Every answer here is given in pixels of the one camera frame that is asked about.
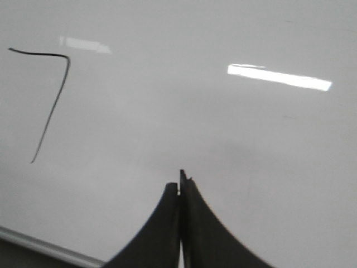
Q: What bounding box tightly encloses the white whiteboard with aluminium frame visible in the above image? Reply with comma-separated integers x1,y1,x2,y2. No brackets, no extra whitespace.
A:
1,1,356,267

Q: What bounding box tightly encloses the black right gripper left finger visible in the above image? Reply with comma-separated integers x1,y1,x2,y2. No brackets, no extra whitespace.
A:
104,183,180,268

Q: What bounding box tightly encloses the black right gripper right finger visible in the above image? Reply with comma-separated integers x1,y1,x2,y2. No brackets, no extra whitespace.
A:
180,170,271,267

